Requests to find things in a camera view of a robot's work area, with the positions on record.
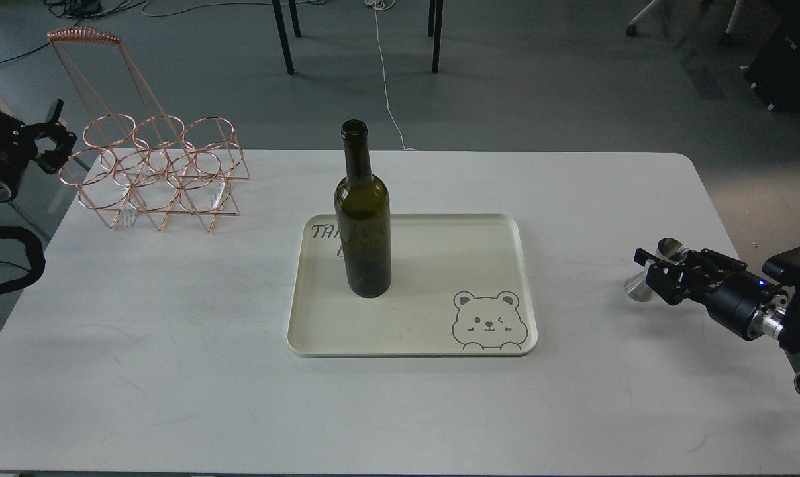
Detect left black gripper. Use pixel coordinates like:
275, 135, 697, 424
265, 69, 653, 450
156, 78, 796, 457
0, 99, 78, 203

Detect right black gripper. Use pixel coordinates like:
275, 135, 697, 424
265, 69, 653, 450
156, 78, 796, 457
635, 248, 788, 341

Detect steel double jigger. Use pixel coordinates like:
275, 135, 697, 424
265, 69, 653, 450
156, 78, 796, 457
624, 238, 689, 303

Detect dark green wine bottle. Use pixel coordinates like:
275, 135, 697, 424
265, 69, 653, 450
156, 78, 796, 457
334, 119, 392, 298

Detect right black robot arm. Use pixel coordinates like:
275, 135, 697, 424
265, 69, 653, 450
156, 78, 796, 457
624, 238, 800, 355

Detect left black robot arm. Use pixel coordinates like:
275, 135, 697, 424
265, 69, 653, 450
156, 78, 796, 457
0, 99, 78, 295

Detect black equipment case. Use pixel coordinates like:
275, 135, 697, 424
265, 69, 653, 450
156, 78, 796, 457
743, 1, 800, 111

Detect cream bear serving tray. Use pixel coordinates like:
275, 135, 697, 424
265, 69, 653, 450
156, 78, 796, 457
286, 214, 538, 358

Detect office chair base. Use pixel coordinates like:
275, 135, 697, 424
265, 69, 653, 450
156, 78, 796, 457
625, 1, 747, 46

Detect black table legs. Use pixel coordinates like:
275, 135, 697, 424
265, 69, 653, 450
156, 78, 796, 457
271, 0, 444, 75

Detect copper wire bottle rack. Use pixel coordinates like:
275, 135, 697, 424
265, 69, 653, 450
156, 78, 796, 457
48, 25, 251, 231

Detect white floor cable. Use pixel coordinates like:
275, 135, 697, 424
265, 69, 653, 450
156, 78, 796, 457
364, 0, 417, 152

